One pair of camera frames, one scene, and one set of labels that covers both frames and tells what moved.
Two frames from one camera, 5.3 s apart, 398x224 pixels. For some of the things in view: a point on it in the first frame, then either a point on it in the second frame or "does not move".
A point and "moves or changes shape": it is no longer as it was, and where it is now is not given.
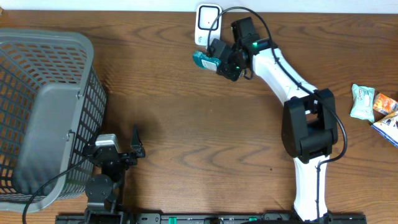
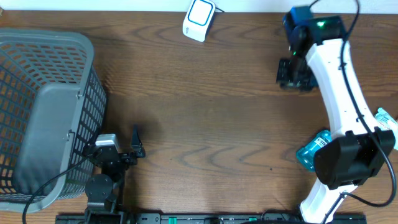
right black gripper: (222, 70) -> (285, 80)
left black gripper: (136, 147) does not move
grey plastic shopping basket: (52, 104) does not move
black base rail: (268, 218) does not move
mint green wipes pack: (362, 102) moves or changes shape
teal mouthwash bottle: (206, 61) moves or changes shape
